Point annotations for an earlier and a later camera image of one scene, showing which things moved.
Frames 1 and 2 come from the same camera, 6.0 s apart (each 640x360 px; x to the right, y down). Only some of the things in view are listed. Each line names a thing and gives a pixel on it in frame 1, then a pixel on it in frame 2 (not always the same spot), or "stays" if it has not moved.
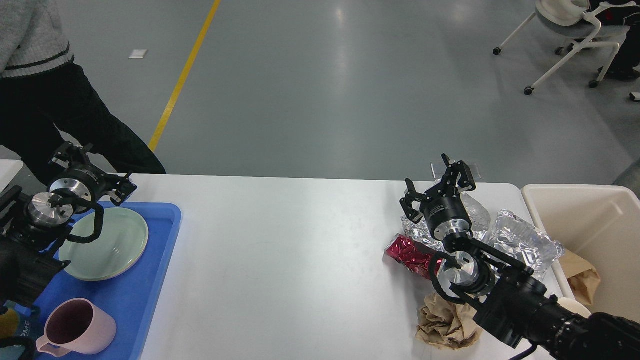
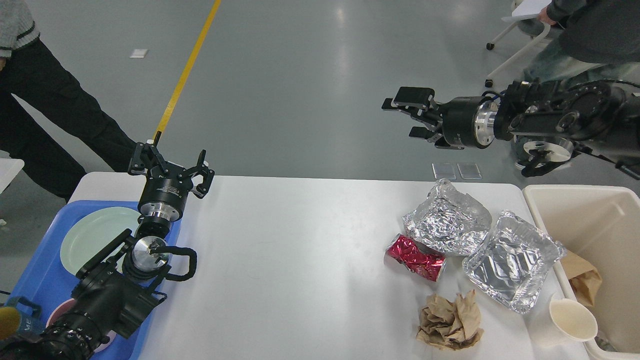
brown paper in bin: [583, 279] stays
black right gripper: [444, 210] to [469, 121]
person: [630, 178] to [601, 40]
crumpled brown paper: [443, 323] stays
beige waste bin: [600, 224] stays
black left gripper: [83, 181] to [165, 192]
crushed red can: [412, 255] stays
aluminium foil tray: [521, 242] stays
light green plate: [121, 246] stays
